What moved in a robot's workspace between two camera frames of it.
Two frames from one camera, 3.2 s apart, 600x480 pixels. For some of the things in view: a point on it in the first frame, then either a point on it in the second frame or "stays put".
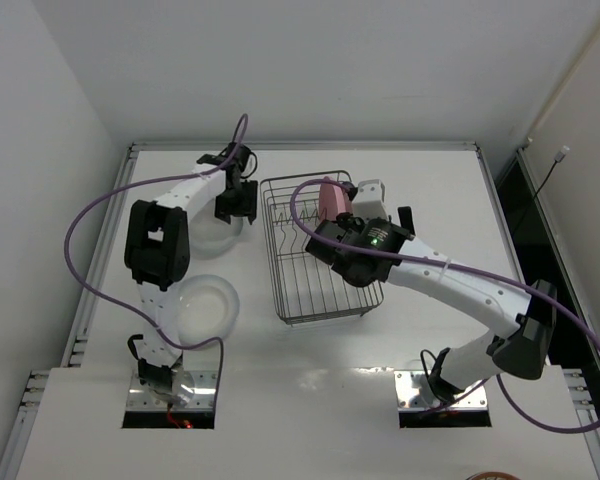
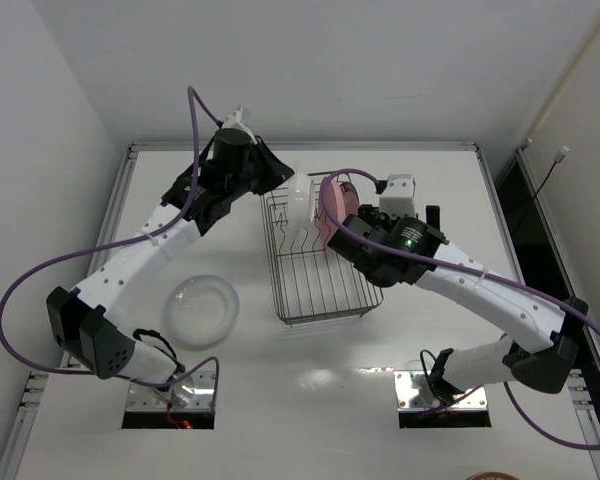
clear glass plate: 211,235 -> 299,197
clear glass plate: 207,308 stays put
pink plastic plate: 333,201 stays put
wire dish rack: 307,289 stays put
